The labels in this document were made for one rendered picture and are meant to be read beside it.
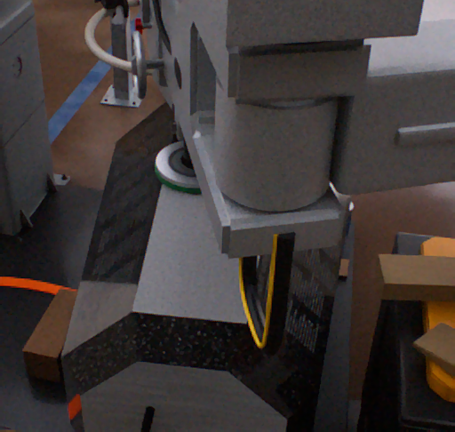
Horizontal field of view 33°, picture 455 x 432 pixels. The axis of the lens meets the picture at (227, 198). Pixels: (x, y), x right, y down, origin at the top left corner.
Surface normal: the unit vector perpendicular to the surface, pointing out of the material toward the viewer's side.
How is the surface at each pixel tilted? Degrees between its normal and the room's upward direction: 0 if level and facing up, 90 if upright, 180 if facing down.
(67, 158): 0
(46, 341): 0
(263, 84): 90
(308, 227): 90
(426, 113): 90
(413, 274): 0
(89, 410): 90
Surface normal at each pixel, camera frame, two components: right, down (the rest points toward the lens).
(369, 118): 0.25, 0.58
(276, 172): 0.02, 0.59
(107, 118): 0.04, -0.80
